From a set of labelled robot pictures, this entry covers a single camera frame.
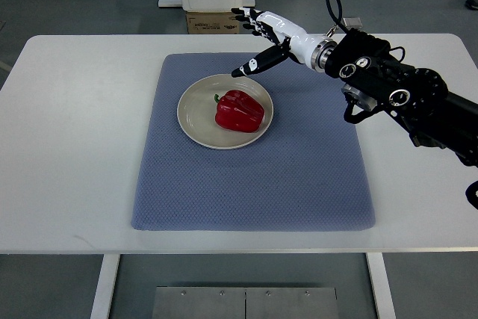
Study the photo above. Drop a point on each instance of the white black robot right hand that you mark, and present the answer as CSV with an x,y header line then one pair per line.
x,y
288,39

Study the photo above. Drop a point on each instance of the red bell pepper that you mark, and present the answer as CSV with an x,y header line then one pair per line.
x,y
238,111

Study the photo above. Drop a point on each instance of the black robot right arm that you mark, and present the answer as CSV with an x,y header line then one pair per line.
x,y
417,99

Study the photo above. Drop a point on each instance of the small grey floor plate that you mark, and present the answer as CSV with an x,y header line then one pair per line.
x,y
352,23

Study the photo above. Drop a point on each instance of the cream ceramic plate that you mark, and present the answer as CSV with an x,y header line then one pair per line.
x,y
197,108

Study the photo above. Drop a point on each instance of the cardboard box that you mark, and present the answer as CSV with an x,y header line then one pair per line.
x,y
212,23

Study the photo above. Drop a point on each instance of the right white table leg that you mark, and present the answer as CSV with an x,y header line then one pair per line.
x,y
380,286

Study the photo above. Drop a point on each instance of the white table leg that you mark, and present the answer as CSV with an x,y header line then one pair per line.
x,y
105,287
380,286

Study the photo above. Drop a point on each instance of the left white table leg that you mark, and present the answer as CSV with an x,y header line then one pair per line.
x,y
105,287

